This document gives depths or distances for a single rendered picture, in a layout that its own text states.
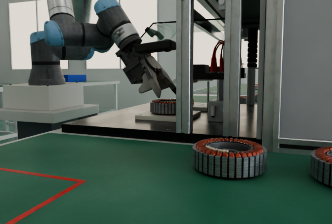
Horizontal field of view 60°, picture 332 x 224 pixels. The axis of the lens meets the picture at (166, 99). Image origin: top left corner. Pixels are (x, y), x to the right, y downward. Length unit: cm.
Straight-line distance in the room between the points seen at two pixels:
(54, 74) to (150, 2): 495
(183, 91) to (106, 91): 589
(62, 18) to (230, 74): 56
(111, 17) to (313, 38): 54
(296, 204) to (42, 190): 31
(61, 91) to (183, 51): 77
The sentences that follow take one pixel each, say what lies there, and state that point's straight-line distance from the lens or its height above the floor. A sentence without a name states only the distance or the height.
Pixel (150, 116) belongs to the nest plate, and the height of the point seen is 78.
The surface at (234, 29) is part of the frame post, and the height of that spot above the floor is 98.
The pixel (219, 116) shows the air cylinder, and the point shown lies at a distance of 76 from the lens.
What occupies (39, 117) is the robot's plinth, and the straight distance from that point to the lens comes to 120.
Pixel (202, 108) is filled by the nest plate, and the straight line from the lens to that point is 98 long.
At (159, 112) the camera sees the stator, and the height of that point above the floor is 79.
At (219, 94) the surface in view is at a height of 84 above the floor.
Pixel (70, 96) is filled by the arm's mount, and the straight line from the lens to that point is 134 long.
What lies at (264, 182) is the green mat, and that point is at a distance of 43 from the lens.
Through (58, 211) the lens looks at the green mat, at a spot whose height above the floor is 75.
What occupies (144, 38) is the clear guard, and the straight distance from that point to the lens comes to 102.
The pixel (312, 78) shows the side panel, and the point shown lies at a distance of 58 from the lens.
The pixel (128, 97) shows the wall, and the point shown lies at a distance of 622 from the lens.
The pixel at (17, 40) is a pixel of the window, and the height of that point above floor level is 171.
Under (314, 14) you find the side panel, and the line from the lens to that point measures 59.
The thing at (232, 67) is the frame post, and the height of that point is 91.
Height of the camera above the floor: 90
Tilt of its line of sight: 5 degrees down
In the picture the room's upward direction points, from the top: straight up
